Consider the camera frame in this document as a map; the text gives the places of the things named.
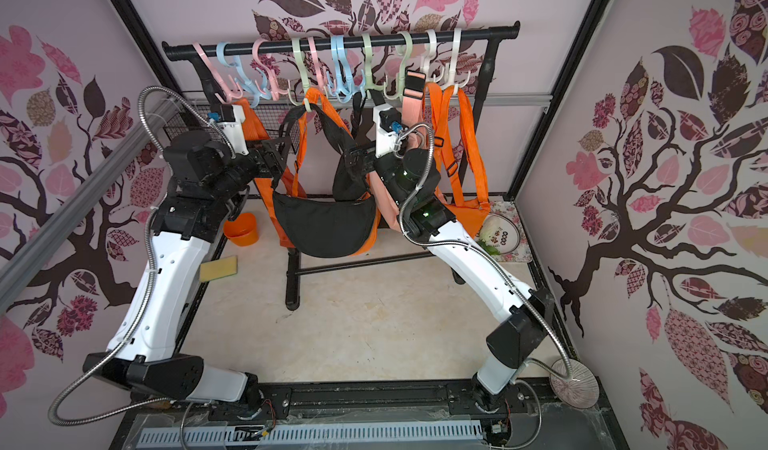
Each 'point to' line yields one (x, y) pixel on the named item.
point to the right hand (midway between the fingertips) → (367, 117)
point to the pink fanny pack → (386, 205)
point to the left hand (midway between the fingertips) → (279, 146)
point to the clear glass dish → (582, 391)
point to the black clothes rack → (294, 271)
